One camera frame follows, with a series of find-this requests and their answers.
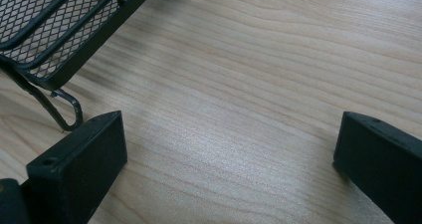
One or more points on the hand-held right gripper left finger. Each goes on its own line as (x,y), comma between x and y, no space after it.
(76,174)

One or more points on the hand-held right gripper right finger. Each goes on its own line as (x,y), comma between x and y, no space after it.
(381,167)

